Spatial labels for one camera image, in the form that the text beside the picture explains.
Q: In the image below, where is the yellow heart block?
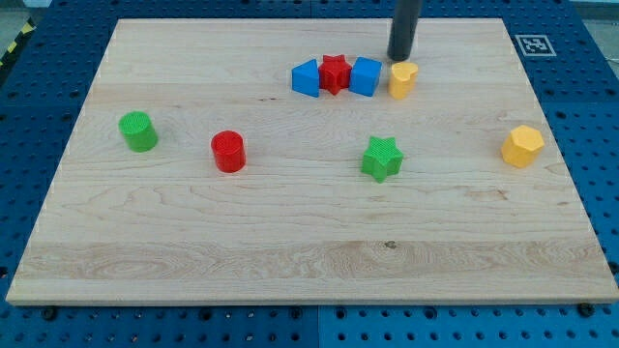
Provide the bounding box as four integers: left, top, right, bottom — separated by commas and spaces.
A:
388, 62, 419, 100

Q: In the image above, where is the yellow hexagon block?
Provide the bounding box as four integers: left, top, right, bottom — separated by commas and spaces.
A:
501, 125, 545, 168

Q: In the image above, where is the wooden board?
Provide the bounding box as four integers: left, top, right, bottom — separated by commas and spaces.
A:
7, 18, 618, 306

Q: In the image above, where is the green star block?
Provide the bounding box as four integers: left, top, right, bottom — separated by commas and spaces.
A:
361, 136, 404, 183

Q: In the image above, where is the red cylinder block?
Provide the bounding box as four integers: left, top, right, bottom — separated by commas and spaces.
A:
211, 130, 246, 173

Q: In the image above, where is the blue triangle block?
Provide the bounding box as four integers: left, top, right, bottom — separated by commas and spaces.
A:
291, 59, 319, 98

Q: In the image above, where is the red star block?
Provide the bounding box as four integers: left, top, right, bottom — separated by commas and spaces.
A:
318, 54, 352, 95

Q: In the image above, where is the blue cube block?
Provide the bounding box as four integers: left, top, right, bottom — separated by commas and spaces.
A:
348, 57, 382, 97

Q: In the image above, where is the green cylinder block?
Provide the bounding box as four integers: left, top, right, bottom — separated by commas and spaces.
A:
118, 111, 159, 153

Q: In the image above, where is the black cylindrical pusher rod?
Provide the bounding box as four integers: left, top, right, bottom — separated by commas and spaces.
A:
387, 0, 423, 62

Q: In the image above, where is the white fiducial marker tag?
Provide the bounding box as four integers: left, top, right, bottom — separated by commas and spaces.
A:
516, 34, 556, 57

